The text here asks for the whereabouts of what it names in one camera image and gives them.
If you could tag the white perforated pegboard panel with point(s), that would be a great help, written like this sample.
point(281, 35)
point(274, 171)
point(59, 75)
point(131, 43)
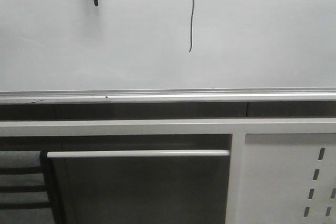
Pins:
point(287, 178)

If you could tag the white horizontal handle bar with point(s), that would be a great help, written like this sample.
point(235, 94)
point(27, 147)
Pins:
point(139, 153)

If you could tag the white metal whiteboard stand frame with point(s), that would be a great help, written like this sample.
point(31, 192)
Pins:
point(238, 129)

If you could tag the large white whiteboard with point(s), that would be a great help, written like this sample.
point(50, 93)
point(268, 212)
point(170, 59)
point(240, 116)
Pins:
point(167, 50)

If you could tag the black ladder-back chair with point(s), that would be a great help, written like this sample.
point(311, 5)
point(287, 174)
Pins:
point(24, 192)

